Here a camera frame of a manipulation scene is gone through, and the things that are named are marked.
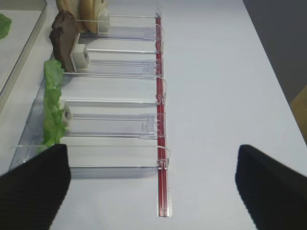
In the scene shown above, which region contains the leaf lettuce in rack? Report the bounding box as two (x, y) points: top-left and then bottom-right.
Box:
(43, 59), (65, 147)

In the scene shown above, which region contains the white metal tray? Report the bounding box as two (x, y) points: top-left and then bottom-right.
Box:
(0, 0), (47, 110)

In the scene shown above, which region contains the sesame top bun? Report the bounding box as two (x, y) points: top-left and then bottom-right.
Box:
(79, 0), (108, 34)

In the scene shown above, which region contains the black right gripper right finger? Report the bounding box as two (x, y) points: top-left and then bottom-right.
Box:
(235, 144), (307, 230)

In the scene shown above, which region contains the red rail strip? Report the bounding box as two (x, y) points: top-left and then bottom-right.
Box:
(155, 15), (171, 218)

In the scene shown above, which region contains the white pusher block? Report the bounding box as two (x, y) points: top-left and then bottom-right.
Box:
(97, 11), (110, 33)
(59, 100), (73, 131)
(70, 33), (91, 72)

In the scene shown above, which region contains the round lettuce on tray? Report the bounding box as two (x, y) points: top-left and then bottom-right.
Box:
(0, 13), (12, 40)

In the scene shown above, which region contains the clear right food rack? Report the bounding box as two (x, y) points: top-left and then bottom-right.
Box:
(9, 9), (172, 179)

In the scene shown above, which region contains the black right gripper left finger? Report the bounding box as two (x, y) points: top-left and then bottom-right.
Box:
(0, 144), (71, 230)

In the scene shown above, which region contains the brown meat patty in rack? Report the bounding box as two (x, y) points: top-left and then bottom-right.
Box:
(49, 11), (79, 72)

